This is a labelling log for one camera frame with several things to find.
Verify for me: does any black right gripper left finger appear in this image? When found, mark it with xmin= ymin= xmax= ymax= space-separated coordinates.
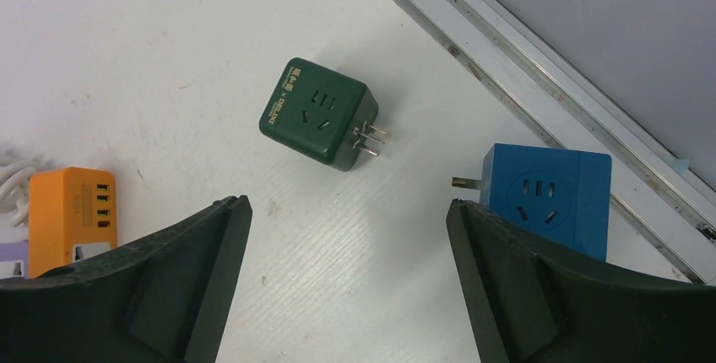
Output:
xmin=1 ymin=196 xmax=252 ymax=362

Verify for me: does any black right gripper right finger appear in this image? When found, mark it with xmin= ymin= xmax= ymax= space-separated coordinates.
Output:
xmin=446 ymin=199 xmax=715 ymax=362

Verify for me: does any blue cube socket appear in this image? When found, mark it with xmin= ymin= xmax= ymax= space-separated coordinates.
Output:
xmin=452 ymin=144 xmax=612 ymax=261

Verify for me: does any orange power strip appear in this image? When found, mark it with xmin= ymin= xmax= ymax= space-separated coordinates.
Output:
xmin=28 ymin=167 xmax=118 ymax=279

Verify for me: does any purple USB power strip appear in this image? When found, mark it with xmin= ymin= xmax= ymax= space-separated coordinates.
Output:
xmin=0 ymin=241 xmax=29 ymax=279

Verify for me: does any green cube socket adapter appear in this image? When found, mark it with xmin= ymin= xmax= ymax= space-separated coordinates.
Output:
xmin=258 ymin=57 xmax=387 ymax=171

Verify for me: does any metal table edge rail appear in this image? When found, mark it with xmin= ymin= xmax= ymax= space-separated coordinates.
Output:
xmin=393 ymin=0 xmax=715 ymax=284

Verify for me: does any white coiled cable with plug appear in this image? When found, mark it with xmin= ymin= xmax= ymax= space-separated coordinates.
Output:
xmin=0 ymin=150 xmax=46 ymax=230

